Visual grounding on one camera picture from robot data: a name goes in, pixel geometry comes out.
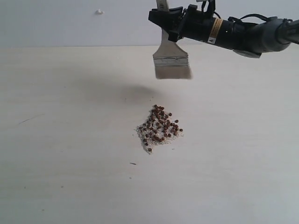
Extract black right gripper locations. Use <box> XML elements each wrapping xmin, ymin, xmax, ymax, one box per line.
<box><xmin>148</xmin><ymin>4</ymin><xmax>215</xmax><ymax>43</ymax></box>

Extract white wide paint brush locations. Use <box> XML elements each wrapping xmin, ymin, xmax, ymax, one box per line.
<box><xmin>152</xmin><ymin>0</ymin><xmax>194</xmax><ymax>80</ymax></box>

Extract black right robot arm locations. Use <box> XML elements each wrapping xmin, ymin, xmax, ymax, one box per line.
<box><xmin>149</xmin><ymin>0</ymin><xmax>299</xmax><ymax>58</ymax></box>

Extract scattered rice and brown pellets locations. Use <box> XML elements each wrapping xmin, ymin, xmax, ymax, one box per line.
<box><xmin>135</xmin><ymin>104</ymin><xmax>184</xmax><ymax>154</ymax></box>

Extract small white wall blob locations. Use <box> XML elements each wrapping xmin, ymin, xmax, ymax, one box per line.
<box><xmin>94</xmin><ymin>9</ymin><xmax>104</xmax><ymax>15</ymax></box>

